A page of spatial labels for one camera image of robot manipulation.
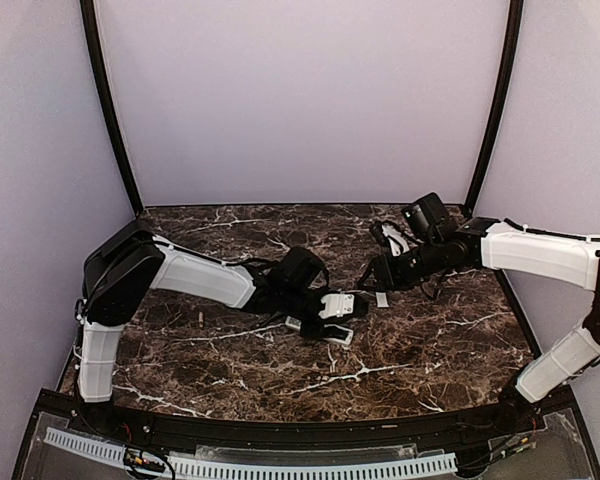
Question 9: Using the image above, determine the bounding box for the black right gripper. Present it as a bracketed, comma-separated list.
[358, 236, 446, 291]

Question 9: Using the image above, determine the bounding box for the white battery cover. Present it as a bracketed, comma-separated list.
[375, 292, 389, 308]

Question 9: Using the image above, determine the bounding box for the white remote control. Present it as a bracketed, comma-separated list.
[284, 317, 354, 347]

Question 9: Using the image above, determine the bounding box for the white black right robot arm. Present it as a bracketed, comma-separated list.
[358, 192, 600, 434]

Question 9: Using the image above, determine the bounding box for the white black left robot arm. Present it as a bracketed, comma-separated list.
[74, 221, 329, 436]

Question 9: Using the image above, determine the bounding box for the black front frame rail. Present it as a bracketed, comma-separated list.
[90, 404, 513, 451]

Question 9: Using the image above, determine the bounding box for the small circuit board with wires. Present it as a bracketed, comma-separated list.
[122, 446, 176, 479]

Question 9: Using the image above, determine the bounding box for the white slotted cable duct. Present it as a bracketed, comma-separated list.
[43, 427, 457, 479]

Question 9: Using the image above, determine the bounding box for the black right corner frame post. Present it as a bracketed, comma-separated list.
[463, 0, 524, 216]

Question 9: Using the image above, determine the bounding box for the black corner frame post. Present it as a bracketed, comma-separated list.
[463, 0, 524, 216]
[79, 0, 144, 217]

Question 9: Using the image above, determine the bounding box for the black left corner frame post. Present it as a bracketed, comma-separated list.
[79, 0, 144, 217]

